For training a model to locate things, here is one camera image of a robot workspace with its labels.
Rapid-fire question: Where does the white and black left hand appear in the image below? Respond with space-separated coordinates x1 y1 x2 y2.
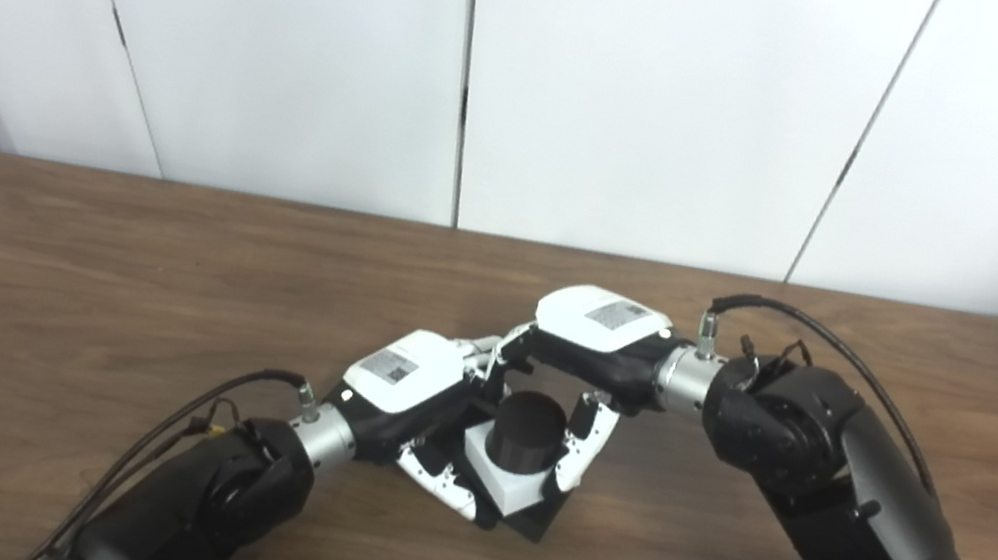
306 309 515 525

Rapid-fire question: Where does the white and black right hand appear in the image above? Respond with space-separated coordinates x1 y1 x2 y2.
471 270 689 510

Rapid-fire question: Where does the black peg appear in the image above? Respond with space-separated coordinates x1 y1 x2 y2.
393 373 586 547

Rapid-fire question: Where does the white square piece with hole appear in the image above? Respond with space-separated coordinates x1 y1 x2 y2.
451 417 575 526

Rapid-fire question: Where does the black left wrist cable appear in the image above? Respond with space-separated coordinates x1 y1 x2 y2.
21 333 321 560

